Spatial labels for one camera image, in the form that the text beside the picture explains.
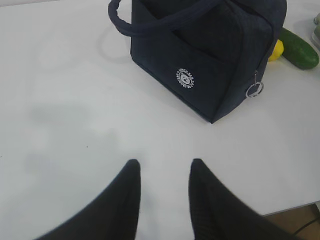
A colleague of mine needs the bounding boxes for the silver zipper pull ring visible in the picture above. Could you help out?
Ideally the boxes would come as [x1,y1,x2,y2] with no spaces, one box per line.
[245,70,265,98]

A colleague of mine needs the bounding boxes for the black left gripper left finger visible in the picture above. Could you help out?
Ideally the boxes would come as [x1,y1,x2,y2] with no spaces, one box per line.
[40,159,141,240]

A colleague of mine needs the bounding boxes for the navy blue lunch bag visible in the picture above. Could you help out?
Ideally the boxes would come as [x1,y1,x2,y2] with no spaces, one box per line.
[108,0,287,123]

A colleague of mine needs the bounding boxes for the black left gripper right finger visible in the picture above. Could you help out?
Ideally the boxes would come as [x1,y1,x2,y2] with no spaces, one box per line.
[190,159,297,240]

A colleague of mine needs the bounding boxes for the yellow lemon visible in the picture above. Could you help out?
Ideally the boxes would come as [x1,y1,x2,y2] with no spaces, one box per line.
[268,39,284,62]

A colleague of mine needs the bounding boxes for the green cucumber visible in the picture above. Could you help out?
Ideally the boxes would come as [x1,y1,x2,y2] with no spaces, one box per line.
[278,27,320,70]

